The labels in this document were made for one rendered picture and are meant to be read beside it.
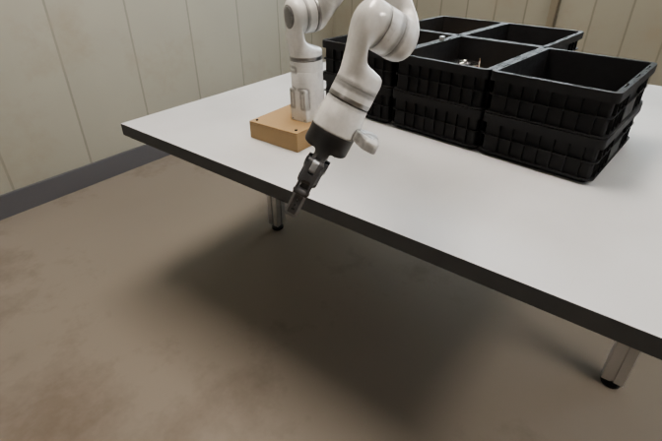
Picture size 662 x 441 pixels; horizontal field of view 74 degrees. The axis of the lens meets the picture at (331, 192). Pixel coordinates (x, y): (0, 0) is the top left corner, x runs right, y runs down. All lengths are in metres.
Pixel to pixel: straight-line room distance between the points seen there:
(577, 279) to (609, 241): 0.16
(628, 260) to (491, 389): 0.74
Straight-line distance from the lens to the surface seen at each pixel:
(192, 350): 1.65
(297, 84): 1.27
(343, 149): 0.69
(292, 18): 1.22
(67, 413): 1.64
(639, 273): 0.96
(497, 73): 1.21
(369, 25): 0.66
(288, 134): 1.23
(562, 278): 0.88
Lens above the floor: 1.21
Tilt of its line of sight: 30 degrees down
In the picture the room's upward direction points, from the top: straight up
